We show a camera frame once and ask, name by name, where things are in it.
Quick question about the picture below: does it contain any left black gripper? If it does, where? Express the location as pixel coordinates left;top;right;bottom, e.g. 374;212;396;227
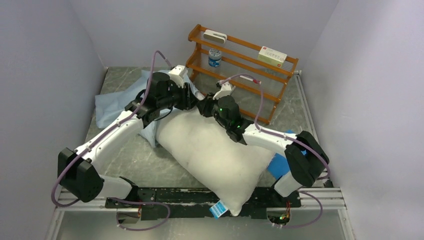
158;80;200;111

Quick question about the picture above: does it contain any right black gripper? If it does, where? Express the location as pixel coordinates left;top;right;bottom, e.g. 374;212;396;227
197;92;230;130

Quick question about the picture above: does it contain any white pillow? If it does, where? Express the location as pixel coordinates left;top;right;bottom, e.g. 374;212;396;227
155;107;275;216

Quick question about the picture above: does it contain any light blue pillowcase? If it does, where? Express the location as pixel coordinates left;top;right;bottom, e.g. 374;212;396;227
95;70;204;148

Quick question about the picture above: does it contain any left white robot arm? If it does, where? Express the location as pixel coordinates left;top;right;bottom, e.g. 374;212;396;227
56;72;202;208

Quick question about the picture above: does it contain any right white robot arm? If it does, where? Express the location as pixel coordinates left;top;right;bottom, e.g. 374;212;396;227
196;95;330;207

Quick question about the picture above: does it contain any blue white pillow label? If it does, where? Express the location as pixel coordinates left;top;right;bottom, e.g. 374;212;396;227
209;200;229;219

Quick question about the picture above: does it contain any blue white round jar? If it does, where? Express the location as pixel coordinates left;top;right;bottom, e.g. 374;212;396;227
208;48;222;68

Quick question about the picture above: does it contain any orange wooden shelf rack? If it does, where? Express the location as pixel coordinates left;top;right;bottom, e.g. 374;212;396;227
185;24;299;124

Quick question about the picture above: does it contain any red white marker pen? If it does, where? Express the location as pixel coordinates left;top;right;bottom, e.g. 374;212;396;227
237;74;262;85

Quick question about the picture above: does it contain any white eraser box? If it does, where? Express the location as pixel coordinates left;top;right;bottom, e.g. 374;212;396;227
203;29;228;44

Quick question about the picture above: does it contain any white red carton box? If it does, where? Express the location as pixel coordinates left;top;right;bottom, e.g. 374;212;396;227
256;46;287;68

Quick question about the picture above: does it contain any blue foam pad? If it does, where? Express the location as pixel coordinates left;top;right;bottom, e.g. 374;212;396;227
266;129;307;181

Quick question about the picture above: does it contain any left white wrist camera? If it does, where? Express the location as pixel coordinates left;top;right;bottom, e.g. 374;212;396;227
167;65;188;88

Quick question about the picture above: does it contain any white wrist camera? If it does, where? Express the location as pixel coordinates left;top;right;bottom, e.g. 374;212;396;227
167;65;188;88
212;81;236;100

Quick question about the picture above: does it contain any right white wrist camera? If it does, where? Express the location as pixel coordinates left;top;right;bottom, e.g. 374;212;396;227
212;81;236;100

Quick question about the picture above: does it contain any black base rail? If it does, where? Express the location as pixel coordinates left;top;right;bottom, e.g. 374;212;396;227
104;187;301;221

